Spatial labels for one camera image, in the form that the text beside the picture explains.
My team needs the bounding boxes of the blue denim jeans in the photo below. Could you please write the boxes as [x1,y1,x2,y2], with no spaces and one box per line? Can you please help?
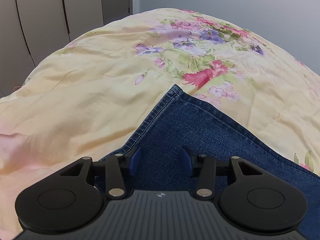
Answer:
[99,86,319,239]

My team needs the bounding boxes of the yellow floral bed quilt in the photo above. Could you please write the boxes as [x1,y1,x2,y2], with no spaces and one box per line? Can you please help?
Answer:
[1,9,319,239]

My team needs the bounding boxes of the beige wardrobe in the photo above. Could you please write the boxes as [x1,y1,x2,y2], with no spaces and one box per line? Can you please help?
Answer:
[1,0,132,96]

